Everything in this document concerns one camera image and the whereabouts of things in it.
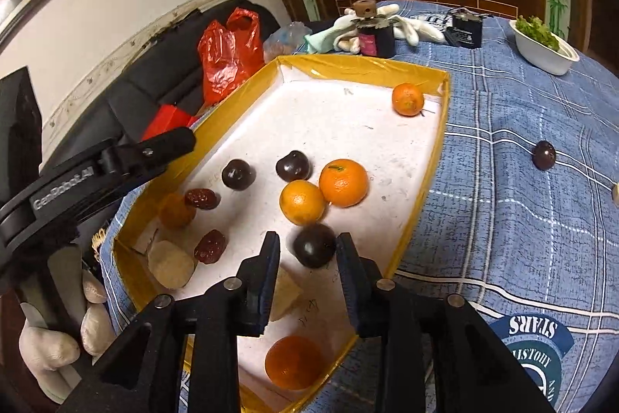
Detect pale sugarcane cylinder piece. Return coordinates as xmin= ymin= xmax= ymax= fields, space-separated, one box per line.
xmin=147 ymin=240 xmax=195 ymax=289

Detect red jujube date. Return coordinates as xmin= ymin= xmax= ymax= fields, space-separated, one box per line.
xmin=184 ymin=188 xmax=221 ymax=211
xmin=194 ymin=230 xmax=227 ymax=264

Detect large orange tangerine front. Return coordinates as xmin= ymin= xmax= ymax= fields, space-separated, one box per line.
xmin=264 ymin=336 xmax=325 ymax=391

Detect dark plum low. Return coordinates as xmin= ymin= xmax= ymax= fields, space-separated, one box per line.
xmin=221 ymin=158 xmax=256 ymax=191

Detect dark plum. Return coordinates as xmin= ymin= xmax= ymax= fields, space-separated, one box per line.
xmin=291 ymin=223 xmax=336 ymax=269
xmin=276 ymin=150 xmax=311 ymax=182

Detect small orange tangerine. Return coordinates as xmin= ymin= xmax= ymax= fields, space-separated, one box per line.
xmin=319 ymin=158 xmax=369 ymax=207

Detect small orange kumquat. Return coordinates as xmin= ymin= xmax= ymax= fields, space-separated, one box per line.
xmin=279 ymin=180 xmax=326 ymax=226

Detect orange tangerine edge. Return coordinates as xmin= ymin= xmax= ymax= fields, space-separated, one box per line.
xmin=392 ymin=83 xmax=425 ymax=117

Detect white gloved left hand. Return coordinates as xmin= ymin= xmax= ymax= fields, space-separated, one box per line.
xmin=16 ymin=244 xmax=115 ymax=404

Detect orange tangerine near left corner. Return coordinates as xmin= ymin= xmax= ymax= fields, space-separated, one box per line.
xmin=158 ymin=193 xmax=196 ymax=230

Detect blue plaid tablecloth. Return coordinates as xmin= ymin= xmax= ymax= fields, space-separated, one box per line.
xmin=102 ymin=18 xmax=618 ymax=412

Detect black leather sofa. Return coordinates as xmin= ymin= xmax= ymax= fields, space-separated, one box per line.
xmin=42 ymin=0 xmax=280 ymax=171

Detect small dark grape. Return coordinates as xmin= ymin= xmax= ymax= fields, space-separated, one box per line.
xmin=532 ymin=141 xmax=556 ymax=171

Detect red plastic bag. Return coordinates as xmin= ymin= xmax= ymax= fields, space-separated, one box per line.
xmin=197 ymin=7 xmax=264 ymax=106

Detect yellow rimmed white tray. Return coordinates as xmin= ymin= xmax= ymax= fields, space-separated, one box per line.
xmin=111 ymin=55 xmax=450 ymax=412

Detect clear plastic bag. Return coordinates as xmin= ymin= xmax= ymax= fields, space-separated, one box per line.
xmin=263 ymin=21 xmax=313 ymax=63

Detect white bowl with greens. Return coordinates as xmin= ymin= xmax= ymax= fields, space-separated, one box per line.
xmin=509 ymin=17 xmax=580 ymax=77

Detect black small box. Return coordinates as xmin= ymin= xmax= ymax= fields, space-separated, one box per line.
xmin=444 ymin=9 xmax=484 ymax=49

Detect dark jar with pink label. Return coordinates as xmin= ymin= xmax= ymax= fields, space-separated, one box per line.
xmin=357 ymin=19 xmax=395 ymax=59

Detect white cotton gloves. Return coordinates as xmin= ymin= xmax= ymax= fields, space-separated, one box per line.
xmin=333 ymin=4 xmax=446 ymax=55

